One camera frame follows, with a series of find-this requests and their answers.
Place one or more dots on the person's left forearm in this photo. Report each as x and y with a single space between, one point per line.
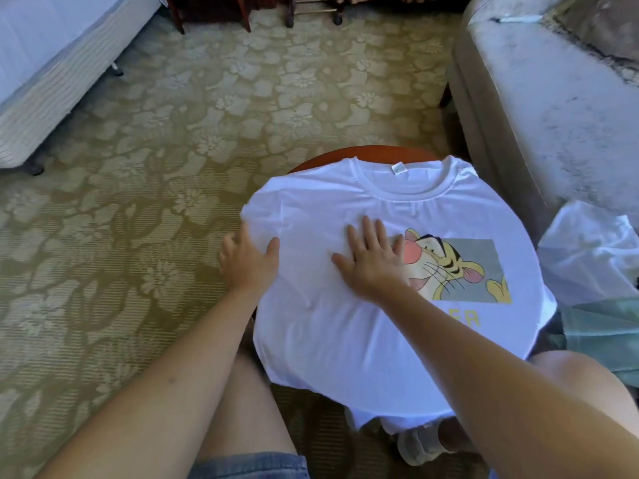
150 394

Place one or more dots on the person's left hand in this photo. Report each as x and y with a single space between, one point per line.
248 266

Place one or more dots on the white bed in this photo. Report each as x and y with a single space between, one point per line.
50 64

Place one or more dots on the black valet stand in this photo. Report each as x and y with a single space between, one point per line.
315 10

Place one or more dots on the pile of clothes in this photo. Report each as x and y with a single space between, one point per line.
589 254

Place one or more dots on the brown fringed cushion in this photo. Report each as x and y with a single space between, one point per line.
604 20

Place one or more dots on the dark wooden nightstand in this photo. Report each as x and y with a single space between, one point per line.
205 5

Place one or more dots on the white tiger print T-shirt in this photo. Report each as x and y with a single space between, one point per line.
319 334

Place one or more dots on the grey velvet chaise sofa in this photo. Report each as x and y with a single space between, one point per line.
549 124

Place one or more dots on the small white flat object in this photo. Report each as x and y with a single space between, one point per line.
519 19

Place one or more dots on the blue denim shorts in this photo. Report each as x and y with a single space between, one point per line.
250 466

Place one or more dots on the white sneaker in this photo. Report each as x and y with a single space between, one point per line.
419 444

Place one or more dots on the person's right hand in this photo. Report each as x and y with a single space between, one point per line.
374 269

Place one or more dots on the person's right forearm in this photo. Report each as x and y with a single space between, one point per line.
519 394

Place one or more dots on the person's right leg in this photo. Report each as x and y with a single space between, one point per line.
589 379

